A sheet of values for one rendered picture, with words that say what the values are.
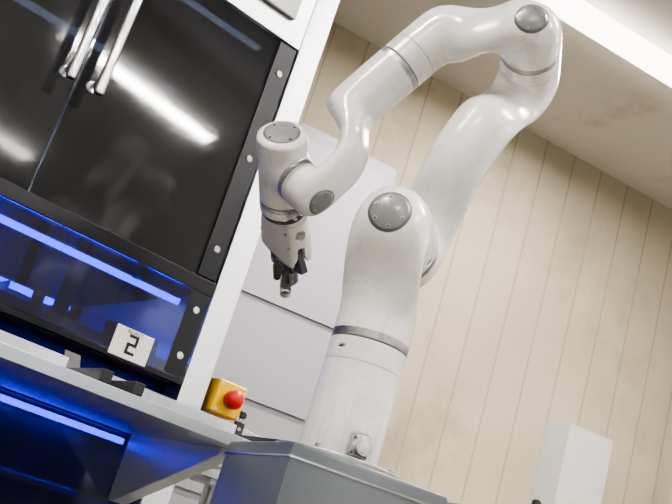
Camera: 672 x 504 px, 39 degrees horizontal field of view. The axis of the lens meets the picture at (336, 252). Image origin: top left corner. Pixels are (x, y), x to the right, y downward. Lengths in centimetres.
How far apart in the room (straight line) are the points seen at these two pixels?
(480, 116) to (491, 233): 360
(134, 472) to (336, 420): 60
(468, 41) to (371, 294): 47
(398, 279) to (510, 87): 42
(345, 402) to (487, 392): 363
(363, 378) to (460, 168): 37
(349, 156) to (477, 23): 31
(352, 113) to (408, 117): 345
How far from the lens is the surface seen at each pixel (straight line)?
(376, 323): 140
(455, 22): 164
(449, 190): 153
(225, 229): 205
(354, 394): 138
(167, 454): 178
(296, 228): 164
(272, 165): 155
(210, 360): 201
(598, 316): 549
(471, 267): 501
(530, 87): 163
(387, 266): 140
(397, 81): 161
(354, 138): 154
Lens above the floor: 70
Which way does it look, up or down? 19 degrees up
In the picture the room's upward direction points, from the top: 17 degrees clockwise
